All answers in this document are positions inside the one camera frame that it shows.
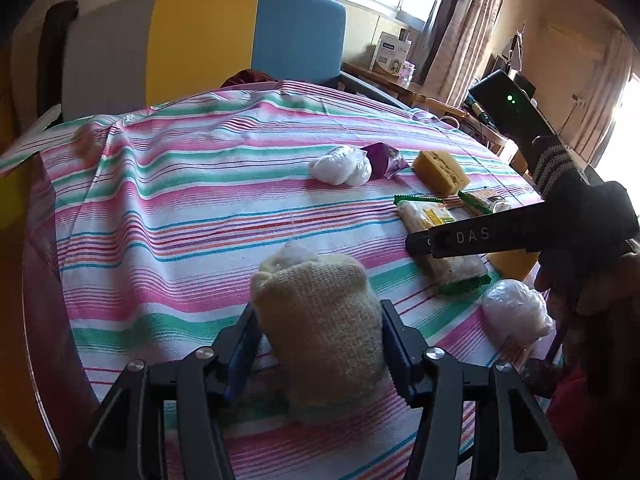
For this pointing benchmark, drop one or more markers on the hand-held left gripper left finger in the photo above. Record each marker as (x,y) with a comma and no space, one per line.
(245,347)

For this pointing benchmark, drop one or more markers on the white printed box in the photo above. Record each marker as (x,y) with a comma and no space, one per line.
(387,57)

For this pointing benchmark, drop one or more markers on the grey yellow blue chair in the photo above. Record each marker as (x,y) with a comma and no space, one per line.
(200,45)

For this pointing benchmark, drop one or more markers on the purple snack packet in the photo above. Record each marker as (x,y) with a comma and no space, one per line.
(382,160)

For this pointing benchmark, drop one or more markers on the beige knit sock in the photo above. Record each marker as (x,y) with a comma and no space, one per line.
(320,340)

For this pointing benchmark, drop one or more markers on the black electronic device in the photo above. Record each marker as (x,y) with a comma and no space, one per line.
(500,105)

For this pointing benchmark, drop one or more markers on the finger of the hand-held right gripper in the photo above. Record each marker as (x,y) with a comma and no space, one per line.
(465,237)

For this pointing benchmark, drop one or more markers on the gold metal tin box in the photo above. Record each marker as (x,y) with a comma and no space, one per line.
(45,310)

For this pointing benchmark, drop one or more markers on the black striped sock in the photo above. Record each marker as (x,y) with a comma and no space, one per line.
(590,220)

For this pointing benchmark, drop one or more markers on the long green yellow cracker packet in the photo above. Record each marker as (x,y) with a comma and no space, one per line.
(425,215)

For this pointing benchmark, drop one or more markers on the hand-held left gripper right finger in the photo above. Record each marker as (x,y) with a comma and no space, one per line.
(397,345)

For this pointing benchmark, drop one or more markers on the patterned beige curtain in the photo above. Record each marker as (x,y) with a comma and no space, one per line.
(465,25)
(612,100)

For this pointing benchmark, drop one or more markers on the small pink bottle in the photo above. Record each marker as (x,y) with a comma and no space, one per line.
(409,71)

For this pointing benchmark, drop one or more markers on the white plastic bag ball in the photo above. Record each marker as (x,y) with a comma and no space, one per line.
(515,312)
(337,166)

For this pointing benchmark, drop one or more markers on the red garment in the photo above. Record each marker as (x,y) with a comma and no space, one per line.
(595,430)

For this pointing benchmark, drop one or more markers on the person's right hand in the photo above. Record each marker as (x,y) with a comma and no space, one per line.
(607,285)

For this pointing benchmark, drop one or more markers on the small green snack packet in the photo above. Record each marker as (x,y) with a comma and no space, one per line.
(485,200)

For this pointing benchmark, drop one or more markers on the yellow sponge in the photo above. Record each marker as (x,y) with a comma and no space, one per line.
(515,265)
(440,170)

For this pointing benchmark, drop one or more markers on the wooden side table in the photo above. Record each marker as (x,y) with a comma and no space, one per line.
(400,89)

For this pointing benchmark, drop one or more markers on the striped tablecloth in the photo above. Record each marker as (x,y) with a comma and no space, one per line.
(200,220)

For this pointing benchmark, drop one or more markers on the dark red cloth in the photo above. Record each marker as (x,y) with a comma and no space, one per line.
(250,79)

